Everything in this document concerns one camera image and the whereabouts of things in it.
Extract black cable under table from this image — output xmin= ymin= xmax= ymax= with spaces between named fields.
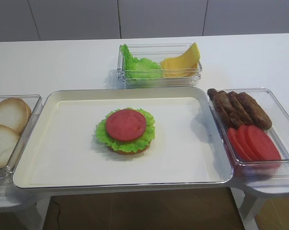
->
xmin=49 ymin=196 xmax=61 ymax=230

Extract cream metal tray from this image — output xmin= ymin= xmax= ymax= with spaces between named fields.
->
xmin=12 ymin=87 xmax=233 ymax=193

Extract back brown meat patty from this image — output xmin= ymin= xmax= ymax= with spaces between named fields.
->
xmin=207 ymin=89 xmax=234 ymax=128

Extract white table leg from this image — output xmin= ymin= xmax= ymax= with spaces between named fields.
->
xmin=230 ymin=187 xmax=266 ymax=230

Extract clear bin with lettuce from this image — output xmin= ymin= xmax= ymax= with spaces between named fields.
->
xmin=117 ymin=43 xmax=202 ymax=89

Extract brown meat patty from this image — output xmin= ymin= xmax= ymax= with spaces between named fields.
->
xmin=238 ymin=92 xmax=272 ymax=130
xmin=218 ymin=91 xmax=243 ymax=129
xmin=207 ymin=89 xmax=234 ymax=128
xmin=228 ymin=91 xmax=253 ymax=126

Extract green lettuce leaves in bin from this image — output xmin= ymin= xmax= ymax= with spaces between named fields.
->
xmin=120 ymin=44 xmax=162 ymax=79

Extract clear bin with buns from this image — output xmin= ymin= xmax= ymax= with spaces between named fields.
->
xmin=0 ymin=95 xmax=43 ymax=183

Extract yellow cheese slices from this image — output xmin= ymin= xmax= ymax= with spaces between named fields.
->
xmin=161 ymin=42 xmax=200 ymax=78

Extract front bun half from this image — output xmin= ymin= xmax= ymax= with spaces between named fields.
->
xmin=0 ymin=125 xmax=20 ymax=168

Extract green lettuce leaf on bun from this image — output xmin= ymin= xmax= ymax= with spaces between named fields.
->
xmin=95 ymin=108 xmax=155 ymax=150

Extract back bun half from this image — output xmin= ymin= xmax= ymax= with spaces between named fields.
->
xmin=0 ymin=98 xmax=31 ymax=134

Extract red tomato slice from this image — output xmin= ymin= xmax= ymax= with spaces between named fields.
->
xmin=236 ymin=125 xmax=259 ymax=161
xmin=227 ymin=128 xmax=252 ymax=161
xmin=244 ymin=126 xmax=281 ymax=161
xmin=105 ymin=109 xmax=146 ymax=142

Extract front brown meat patty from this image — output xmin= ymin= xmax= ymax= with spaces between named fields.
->
xmin=238 ymin=92 xmax=272 ymax=130

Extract bottom bun half on tray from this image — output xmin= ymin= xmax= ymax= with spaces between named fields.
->
xmin=108 ymin=141 xmax=151 ymax=155

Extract clear bin with patties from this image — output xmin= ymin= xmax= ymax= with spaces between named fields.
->
xmin=209 ymin=89 xmax=289 ymax=180

